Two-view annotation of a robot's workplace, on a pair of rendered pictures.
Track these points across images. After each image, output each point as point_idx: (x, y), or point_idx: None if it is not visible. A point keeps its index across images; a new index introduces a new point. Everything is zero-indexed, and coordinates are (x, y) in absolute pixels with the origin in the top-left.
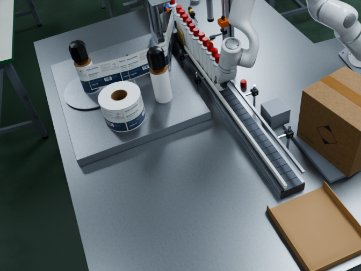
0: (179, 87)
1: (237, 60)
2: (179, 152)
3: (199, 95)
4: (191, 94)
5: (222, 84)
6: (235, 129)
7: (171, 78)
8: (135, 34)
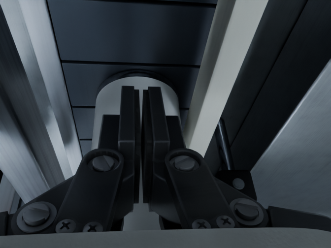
0: (318, 173)
1: None
2: None
3: (302, 105)
4: (325, 128)
5: (208, 170)
6: None
7: (287, 206)
8: None
